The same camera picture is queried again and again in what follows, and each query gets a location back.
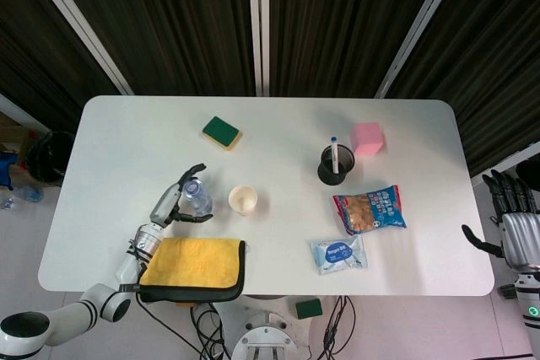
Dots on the blue red snack bag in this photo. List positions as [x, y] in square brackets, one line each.
[369, 210]

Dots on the pink foam cube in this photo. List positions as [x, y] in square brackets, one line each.
[368, 137]

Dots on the white paper cup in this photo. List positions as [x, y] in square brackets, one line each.
[243, 200]

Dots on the green yellow sponge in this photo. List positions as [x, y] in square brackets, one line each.
[221, 131]

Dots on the transparent plastic water bottle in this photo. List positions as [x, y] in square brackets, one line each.
[198, 197]

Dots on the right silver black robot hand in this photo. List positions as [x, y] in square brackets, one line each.
[520, 231]

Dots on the black trash bin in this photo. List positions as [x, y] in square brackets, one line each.
[48, 157]

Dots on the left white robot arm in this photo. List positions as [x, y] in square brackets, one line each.
[101, 299]

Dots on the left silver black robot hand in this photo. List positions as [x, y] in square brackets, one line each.
[165, 206]

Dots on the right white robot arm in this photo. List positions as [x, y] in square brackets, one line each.
[529, 297]

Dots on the blue white wet wipes pack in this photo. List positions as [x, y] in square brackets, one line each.
[338, 255]

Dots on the white frame post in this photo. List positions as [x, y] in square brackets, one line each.
[417, 27]
[258, 23]
[80, 27]

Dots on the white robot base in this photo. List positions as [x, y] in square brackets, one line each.
[266, 334]

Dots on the white blue marker pen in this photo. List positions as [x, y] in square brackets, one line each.
[335, 153]

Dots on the yellow towel with black edge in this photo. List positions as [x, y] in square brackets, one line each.
[192, 265]

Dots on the brown cardboard box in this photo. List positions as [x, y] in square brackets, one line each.
[14, 132]

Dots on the black mesh pen holder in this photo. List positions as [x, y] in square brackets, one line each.
[327, 172]

